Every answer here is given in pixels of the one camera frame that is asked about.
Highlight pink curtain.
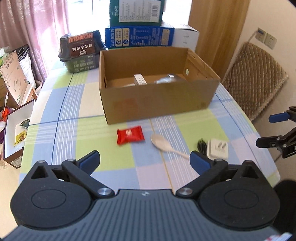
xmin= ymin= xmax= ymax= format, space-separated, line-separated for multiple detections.
xmin=0 ymin=0 xmax=70 ymax=82

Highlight dark green carton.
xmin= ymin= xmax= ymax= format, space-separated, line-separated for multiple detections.
xmin=109 ymin=0 xmax=165 ymax=27

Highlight silver foil pouch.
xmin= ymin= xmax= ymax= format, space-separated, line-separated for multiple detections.
xmin=154 ymin=74 xmax=184 ymax=85

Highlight quilted brown chair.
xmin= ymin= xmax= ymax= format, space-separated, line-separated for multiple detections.
xmin=221 ymin=42 xmax=289 ymax=122

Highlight white power adapter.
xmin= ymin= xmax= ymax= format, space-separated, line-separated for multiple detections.
xmin=206 ymin=138 xmax=229 ymax=160

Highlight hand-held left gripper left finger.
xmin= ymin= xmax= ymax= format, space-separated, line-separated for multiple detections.
xmin=30 ymin=150 xmax=115 ymax=199

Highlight tan curtain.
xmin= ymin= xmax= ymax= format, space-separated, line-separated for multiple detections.
xmin=188 ymin=0 xmax=251 ymax=80

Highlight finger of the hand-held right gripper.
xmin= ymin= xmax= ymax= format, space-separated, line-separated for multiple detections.
xmin=268 ymin=109 xmax=296 ymax=123
xmin=256 ymin=127 xmax=296 ymax=151

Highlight blue milk carton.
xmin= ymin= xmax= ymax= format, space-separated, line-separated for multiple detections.
xmin=105 ymin=21 xmax=176 ymax=49

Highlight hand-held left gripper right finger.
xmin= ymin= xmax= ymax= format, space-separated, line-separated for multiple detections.
xmin=176 ymin=151 xmax=260 ymax=199

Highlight printed cardboard carton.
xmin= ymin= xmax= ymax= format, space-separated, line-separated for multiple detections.
xmin=0 ymin=51 xmax=35 ymax=106

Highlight narrow white medicine box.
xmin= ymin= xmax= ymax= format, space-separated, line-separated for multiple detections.
xmin=134 ymin=74 xmax=147 ymax=86

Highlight yellow packet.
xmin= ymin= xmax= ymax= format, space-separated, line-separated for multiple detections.
xmin=14 ymin=131 xmax=27 ymax=146

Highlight wall socket with plug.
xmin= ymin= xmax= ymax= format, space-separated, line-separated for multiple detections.
xmin=255 ymin=27 xmax=267 ymax=43

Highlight red snack packet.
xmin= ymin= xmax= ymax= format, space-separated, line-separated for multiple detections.
xmin=117 ymin=126 xmax=145 ymax=146

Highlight white paper bag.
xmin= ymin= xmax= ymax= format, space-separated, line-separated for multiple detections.
xmin=14 ymin=45 xmax=36 ymax=87

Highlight red-handled scissors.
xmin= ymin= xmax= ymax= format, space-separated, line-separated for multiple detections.
xmin=1 ymin=92 xmax=11 ymax=121

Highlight dark brown snack box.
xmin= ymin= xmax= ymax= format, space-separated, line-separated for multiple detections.
xmin=58 ymin=30 xmax=106 ymax=74

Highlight plaid cloth-covered desktop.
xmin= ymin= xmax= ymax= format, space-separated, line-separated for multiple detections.
xmin=20 ymin=62 xmax=282 ymax=193

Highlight open box with white interior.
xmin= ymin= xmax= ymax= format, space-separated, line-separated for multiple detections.
xmin=3 ymin=100 xmax=35 ymax=169

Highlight white carton box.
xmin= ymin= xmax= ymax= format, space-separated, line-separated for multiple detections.
xmin=172 ymin=22 xmax=200 ymax=53

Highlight brown cardboard box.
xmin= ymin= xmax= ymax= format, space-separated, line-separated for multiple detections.
xmin=99 ymin=47 xmax=221 ymax=125

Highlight beige plastic spoon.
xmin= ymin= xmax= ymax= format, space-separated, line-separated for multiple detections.
xmin=150 ymin=134 xmax=191 ymax=160

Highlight person's dark clothing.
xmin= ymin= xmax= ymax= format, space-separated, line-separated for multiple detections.
xmin=274 ymin=179 xmax=296 ymax=235

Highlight white wall socket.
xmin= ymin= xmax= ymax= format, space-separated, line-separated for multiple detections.
xmin=264 ymin=32 xmax=278 ymax=50

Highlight black cable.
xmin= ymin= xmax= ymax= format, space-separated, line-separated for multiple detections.
xmin=197 ymin=138 xmax=209 ymax=155

